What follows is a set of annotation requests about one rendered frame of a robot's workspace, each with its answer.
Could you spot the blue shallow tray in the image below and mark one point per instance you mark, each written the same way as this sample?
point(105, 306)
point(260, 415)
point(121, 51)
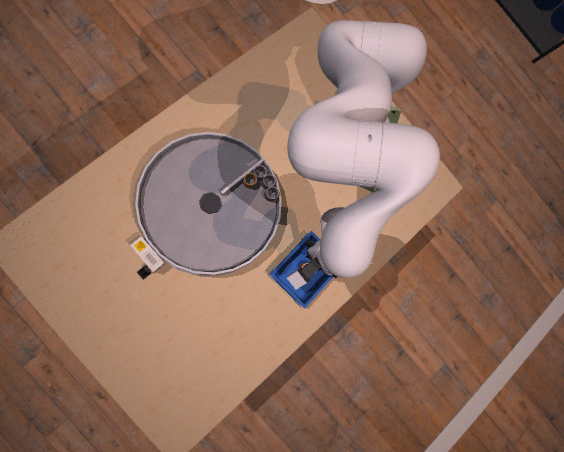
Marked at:
point(306, 293)

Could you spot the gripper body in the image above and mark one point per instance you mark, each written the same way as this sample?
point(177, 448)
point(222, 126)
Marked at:
point(313, 251)

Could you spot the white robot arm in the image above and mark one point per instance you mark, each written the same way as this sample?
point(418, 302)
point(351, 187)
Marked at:
point(348, 139)

